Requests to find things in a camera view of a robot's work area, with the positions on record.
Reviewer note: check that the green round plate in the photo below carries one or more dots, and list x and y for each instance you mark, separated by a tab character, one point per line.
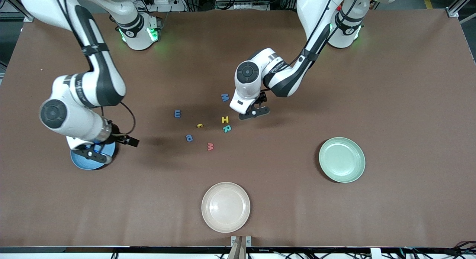
342	160

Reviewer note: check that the beige round plate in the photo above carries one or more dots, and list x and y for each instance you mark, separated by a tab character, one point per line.
225	207

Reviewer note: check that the white table frame rail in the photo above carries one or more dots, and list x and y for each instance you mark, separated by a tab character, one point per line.
55	256

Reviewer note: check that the blue small letter m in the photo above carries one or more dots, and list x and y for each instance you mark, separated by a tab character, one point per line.
177	113

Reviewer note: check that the pink small letter w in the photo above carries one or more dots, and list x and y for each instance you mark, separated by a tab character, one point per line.
210	146

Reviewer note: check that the yellow capital letter H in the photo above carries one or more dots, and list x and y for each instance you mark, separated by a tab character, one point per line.
225	120

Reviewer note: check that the metal bracket plate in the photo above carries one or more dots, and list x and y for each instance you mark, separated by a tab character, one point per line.
234	239

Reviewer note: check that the brown table cover sheet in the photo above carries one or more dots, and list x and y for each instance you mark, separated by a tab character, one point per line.
372	103

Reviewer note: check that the blue round plate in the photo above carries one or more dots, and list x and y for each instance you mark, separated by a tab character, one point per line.
83	164

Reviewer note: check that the tan camera post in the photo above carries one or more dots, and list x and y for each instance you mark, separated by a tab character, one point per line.
238	252

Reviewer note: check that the teal capital letter R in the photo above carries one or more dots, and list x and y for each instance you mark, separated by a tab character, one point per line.
226	128

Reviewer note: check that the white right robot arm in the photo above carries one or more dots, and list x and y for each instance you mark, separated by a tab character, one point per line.
74	117

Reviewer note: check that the white power strip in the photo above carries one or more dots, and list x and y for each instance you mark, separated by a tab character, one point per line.
167	6

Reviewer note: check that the blue small letter a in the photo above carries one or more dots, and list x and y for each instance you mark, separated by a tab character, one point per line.
189	138

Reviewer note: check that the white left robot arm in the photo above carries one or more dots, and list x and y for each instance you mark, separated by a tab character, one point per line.
245	91

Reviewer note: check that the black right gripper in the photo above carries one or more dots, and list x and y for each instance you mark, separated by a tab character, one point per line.
118	137

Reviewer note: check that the blue capital letter M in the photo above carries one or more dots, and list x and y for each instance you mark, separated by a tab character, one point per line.
224	97

